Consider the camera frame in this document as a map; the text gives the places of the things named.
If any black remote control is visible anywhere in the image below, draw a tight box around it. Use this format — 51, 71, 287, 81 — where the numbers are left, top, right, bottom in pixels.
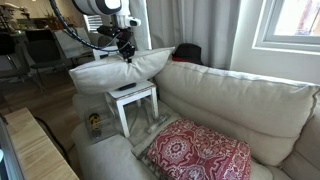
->
117, 82, 138, 92

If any light wooden table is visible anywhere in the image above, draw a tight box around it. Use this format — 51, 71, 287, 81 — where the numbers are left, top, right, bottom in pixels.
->
3, 107, 81, 180

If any black hat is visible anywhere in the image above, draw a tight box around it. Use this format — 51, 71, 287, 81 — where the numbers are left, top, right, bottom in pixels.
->
171, 43, 205, 66

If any aluminium rail frame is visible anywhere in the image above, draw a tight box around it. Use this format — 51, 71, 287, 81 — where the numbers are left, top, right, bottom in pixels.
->
0, 117, 16, 180

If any white framed window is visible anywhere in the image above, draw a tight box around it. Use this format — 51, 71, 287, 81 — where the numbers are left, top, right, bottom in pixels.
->
252, 0, 320, 53

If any potted plant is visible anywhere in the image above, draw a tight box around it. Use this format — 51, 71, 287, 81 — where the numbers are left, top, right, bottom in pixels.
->
43, 12, 68, 32

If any small white side table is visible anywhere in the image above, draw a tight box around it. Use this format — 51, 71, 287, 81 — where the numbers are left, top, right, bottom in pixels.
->
103, 80, 160, 139

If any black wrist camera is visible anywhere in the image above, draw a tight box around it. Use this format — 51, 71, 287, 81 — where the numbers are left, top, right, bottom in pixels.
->
96, 24, 122, 40

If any clear plastic bottle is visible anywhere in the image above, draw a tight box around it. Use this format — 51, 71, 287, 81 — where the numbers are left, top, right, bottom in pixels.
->
146, 113, 172, 135

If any black office chair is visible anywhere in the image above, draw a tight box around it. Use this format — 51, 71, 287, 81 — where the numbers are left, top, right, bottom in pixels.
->
0, 31, 25, 83
24, 29, 67, 92

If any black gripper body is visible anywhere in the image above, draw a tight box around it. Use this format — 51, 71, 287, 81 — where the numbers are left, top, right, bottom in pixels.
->
116, 27, 136, 51

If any yellow black power tool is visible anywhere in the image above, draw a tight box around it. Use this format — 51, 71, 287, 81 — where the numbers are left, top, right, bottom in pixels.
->
87, 113, 102, 139

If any large beige pillow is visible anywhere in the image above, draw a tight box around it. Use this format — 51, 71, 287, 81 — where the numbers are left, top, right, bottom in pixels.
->
68, 46, 176, 96

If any clear plastic box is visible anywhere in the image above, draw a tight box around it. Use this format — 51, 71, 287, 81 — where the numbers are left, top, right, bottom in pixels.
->
77, 95, 122, 145

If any white skeleton model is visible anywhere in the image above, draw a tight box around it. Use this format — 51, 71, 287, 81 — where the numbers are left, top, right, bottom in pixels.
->
0, 3, 33, 32

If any light grey curtain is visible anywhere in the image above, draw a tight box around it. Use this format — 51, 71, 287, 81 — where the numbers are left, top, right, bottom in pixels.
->
128, 0, 242, 71

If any black floor cable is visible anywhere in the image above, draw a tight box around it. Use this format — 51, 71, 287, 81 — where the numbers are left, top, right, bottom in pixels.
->
33, 115, 72, 165

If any beige sofa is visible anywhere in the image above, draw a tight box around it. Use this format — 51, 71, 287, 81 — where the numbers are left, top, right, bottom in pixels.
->
71, 59, 320, 180

